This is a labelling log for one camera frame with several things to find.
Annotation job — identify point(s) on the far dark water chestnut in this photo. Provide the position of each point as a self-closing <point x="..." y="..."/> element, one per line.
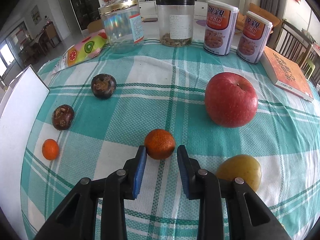
<point x="103" y="86"/>

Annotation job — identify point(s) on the fruit print snack bag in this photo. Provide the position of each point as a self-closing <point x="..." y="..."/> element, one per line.
<point x="87" y="49"/>

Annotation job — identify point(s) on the orange lounge chair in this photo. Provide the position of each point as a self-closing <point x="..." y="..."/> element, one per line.
<point x="259" y="11"/>

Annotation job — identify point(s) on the black glass cabinet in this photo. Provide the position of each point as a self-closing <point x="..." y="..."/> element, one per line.
<point x="86" y="11"/>

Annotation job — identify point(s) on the teal white plaid tablecloth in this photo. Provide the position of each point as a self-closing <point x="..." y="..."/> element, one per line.
<point x="161" y="87"/>

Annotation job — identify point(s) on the red apple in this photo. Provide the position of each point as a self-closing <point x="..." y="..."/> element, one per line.
<point x="230" y="100"/>

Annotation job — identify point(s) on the yellow-green pear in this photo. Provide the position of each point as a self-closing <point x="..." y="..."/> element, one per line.
<point x="243" y="166"/>

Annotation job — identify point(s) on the left red white canister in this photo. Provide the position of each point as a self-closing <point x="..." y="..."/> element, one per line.
<point x="220" y="27"/>

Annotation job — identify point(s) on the dark wooden chair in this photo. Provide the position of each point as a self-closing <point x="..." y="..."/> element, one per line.
<point x="292" y="43"/>

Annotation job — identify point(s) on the orange book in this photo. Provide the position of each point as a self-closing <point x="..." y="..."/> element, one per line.
<point x="285" y="74"/>

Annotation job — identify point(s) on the clear jar gold lid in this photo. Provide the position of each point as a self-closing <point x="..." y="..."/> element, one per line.
<point x="123" y="25"/>

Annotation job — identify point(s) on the right red white canister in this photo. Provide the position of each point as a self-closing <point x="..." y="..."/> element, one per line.
<point x="254" y="37"/>

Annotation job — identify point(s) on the white tv cabinet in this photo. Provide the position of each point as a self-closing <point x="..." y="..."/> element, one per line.
<point x="149" y="9"/>

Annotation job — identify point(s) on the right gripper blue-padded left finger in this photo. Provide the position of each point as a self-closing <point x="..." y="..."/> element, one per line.
<point x="75" y="217"/>

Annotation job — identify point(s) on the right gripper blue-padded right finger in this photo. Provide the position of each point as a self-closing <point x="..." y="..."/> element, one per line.
<point x="248" y="216"/>

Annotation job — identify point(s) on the clear jar black lid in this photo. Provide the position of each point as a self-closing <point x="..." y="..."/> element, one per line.
<point x="176" y="21"/>

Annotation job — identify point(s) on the red white canister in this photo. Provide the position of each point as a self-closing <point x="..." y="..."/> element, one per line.
<point x="254" y="37"/>
<point x="220" y="27"/>

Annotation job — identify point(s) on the white cardboard box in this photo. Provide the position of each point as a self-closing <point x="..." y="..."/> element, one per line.
<point x="20" y="106"/>

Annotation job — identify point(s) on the small orange tangerine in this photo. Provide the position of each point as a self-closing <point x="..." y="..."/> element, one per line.
<point x="50" y="149"/>

